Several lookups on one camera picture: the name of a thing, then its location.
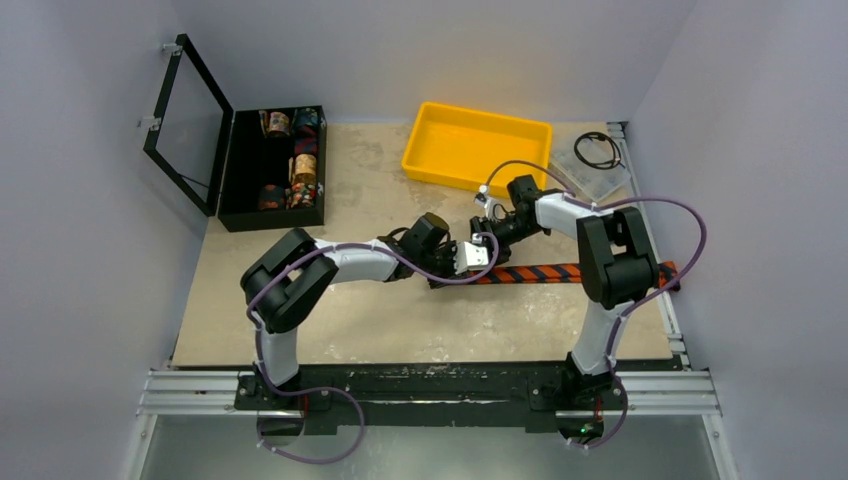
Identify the orange navy striped tie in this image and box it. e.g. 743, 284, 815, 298
468, 260, 682, 293

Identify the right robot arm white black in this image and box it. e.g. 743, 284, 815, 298
469, 175, 660, 407

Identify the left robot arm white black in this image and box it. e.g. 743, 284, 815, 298
240, 213, 458, 409

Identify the clear plastic parts box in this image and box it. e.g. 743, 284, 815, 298
549, 130, 631, 203

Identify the yellow plastic tray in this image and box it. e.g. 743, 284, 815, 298
401, 102, 554, 198

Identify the rolled tie colourful floral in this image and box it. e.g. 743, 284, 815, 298
286, 183, 317, 209

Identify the rolled tie beige patterned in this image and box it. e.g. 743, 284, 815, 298
289, 154, 318, 185

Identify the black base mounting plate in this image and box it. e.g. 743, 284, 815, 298
234, 360, 625, 440

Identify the rolled tie red navy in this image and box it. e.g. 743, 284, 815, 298
293, 137, 319, 156

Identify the rolled tie dark red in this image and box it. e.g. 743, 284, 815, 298
257, 185, 288, 211

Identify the rolled tie dark blue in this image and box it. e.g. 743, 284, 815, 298
291, 107, 322, 138

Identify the black tie storage box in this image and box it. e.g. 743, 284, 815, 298
217, 105, 328, 232

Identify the rolled tie orange floral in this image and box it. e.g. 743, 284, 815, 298
259, 110, 291, 138

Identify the black framed box lid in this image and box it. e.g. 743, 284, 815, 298
140, 33, 234, 217

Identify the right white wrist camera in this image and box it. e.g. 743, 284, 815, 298
474, 184, 506, 221

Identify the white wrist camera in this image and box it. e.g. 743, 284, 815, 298
454, 241, 490, 275
474, 184, 506, 221

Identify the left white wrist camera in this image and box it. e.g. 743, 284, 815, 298
454, 241, 490, 275

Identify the black coiled cable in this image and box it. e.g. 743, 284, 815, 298
572, 131, 624, 171

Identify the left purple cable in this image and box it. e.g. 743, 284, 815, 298
246, 231, 501, 465

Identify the purple cable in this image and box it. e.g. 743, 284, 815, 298
246, 231, 501, 465
480, 160, 709, 452

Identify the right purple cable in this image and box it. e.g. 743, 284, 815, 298
480, 160, 709, 452

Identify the aluminium rail frame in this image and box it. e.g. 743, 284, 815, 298
123, 123, 734, 479

